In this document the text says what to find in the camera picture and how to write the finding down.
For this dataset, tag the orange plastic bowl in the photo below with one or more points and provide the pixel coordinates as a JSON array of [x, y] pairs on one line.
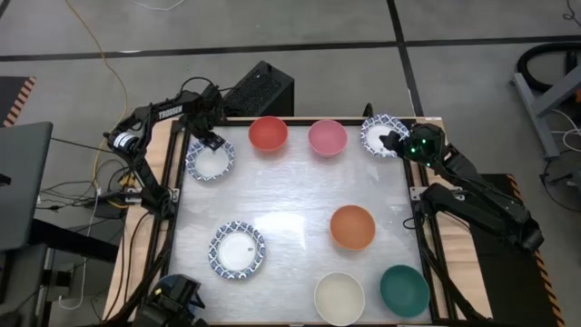
[[352, 227]]

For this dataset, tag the grey laptop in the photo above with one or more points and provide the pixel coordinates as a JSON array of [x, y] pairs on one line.
[[22, 181]]

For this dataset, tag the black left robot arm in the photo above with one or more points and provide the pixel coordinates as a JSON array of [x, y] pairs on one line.
[[170, 110]]

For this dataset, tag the black clamp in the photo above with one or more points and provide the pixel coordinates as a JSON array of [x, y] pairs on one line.
[[367, 111]]

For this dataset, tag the silver metal bracket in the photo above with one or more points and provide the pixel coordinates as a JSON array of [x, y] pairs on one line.
[[174, 195], [415, 193]]

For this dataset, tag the black boxy device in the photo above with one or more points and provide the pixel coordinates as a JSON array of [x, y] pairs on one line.
[[174, 300]]

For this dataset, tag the blue patterned paper bowl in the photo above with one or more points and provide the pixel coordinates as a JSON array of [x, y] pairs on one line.
[[211, 165], [373, 131], [236, 250]]

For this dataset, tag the red plastic bowl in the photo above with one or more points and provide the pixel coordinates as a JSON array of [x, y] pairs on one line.
[[268, 133]]

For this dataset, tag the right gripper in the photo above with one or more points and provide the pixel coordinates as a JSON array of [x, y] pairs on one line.
[[424, 145]]

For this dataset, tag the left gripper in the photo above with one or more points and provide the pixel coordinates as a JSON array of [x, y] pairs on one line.
[[206, 115]]

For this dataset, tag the white plastic bowl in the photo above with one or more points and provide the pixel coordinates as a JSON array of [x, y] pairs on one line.
[[339, 298]]

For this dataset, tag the black hazard striped mat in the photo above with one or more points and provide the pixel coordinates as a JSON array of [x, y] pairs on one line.
[[504, 281], [11, 95]]

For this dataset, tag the teal plastic bowl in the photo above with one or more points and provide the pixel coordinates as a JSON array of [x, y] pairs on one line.
[[405, 290]]

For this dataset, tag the black aluminium table frame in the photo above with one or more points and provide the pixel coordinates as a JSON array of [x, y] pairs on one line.
[[297, 122]]

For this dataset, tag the black perforated box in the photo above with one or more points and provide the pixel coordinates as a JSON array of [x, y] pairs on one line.
[[263, 91]]

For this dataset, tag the grey metal stand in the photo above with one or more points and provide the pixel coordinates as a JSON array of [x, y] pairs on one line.
[[535, 118]]

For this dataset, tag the pink plastic bowl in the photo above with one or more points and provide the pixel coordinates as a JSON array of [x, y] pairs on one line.
[[327, 137]]

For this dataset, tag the black power adapter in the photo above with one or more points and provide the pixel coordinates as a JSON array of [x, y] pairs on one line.
[[109, 210]]

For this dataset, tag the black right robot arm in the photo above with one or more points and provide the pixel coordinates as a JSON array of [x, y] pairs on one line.
[[490, 204]]

